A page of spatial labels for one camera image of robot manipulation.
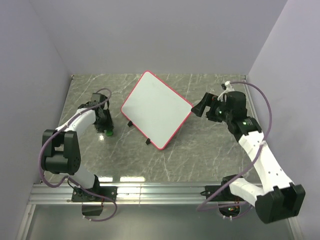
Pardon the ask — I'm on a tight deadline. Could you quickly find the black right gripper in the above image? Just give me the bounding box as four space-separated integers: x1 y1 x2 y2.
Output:
190 92 233 123

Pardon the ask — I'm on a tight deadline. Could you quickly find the green bone-shaped eraser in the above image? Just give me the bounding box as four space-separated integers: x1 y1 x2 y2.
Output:
104 130 114 137

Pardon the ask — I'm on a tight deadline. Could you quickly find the pink-framed whiteboard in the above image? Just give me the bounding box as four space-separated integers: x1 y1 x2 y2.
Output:
120 71 193 150

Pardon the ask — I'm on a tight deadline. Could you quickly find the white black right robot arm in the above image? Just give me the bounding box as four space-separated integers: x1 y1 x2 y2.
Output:
191 91 306 224

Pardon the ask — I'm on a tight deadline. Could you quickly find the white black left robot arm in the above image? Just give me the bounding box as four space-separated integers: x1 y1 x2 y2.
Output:
38 91 114 201

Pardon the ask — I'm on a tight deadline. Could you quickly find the black whiteboard foot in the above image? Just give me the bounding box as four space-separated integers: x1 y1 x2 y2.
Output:
145 138 151 145
127 120 133 127

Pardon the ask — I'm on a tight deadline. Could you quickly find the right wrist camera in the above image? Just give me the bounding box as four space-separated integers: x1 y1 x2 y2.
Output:
218 81 235 102

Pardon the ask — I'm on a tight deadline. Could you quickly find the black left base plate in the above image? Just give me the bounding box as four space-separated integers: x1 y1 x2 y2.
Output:
71 186 118 203

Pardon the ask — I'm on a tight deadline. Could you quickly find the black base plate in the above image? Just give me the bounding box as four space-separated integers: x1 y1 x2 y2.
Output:
71 186 118 203
200 185 244 202

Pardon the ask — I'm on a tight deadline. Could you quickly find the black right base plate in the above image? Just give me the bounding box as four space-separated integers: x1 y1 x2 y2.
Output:
200 185 244 202

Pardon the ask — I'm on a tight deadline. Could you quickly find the aluminium mounting rail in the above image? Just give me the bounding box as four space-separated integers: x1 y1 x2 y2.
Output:
27 182 221 205

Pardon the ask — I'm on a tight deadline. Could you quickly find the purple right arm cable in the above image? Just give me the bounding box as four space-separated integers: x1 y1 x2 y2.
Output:
196 80 273 221

